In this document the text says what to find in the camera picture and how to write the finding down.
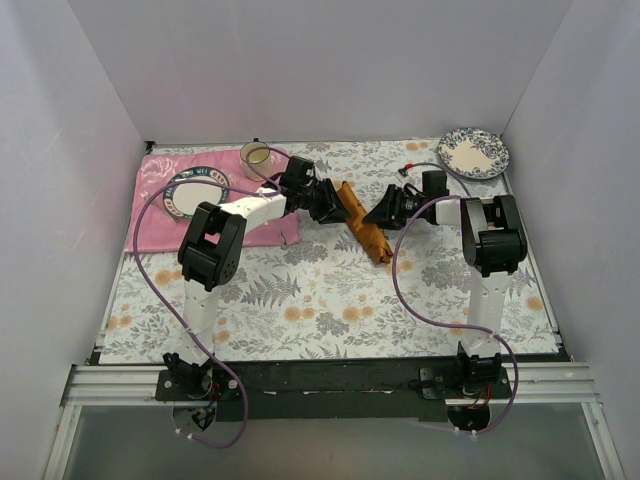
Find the brown satin napkin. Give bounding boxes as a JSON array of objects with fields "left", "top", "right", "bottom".
[{"left": 337, "top": 182, "right": 393, "bottom": 265}]

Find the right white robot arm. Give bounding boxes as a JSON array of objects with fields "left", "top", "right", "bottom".
[{"left": 364, "top": 170, "right": 528, "bottom": 399}]

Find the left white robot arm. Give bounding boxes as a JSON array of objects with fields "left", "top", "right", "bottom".
[{"left": 163, "top": 156, "right": 349, "bottom": 400}]

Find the blue floral plate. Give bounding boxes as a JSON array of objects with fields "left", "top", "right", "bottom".
[{"left": 436, "top": 127, "right": 510, "bottom": 180}]

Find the cream enamel mug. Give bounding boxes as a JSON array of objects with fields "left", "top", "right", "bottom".
[{"left": 240, "top": 139, "right": 273, "bottom": 182}]

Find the metal spoon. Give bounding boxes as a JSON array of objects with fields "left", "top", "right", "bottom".
[{"left": 278, "top": 230, "right": 289, "bottom": 250}]

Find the floral tablecloth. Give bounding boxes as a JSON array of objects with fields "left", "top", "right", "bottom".
[{"left": 99, "top": 139, "right": 561, "bottom": 364}]

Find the green rimmed white plate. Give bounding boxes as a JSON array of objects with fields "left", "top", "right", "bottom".
[{"left": 162, "top": 166, "right": 230, "bottom": 220}]

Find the pink floral placemat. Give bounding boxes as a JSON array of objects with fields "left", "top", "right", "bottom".
[{"left": 123, "top": 147, "right": 303, "bottom": 254}]

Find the metal fork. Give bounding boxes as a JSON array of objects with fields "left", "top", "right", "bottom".
[{"left": 140, "top": 191, "right": 164, "bottom": 211}]

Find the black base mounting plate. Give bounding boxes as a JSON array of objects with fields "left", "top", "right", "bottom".
[{"left": 155, "top": 354, "right": 513, "bottom": 422}]

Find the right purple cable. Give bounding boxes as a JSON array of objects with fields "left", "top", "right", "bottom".
[{"left": 392, "top": 162, "right": 519, "bottom": 436}]

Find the purple cable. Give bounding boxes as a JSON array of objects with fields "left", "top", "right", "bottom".
[
  {"left": 392, "top": 162, "right": 519, "bottom": 436},
  {"left": 133, "top": 148, "right": 296, "bottom": 450}
]

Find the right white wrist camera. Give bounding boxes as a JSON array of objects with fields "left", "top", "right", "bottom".
[{"left": 396, "top": 163, "right": 413, "bottom": 187}]

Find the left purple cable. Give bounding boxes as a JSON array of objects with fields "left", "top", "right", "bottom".
[{"left": 133, "top": 148, "right": 296, "bottom": 450}]

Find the aluminium frame rail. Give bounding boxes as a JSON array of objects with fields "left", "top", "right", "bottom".
[{"left": 42, "top": 364, "right": 176, "bottom": 479}]

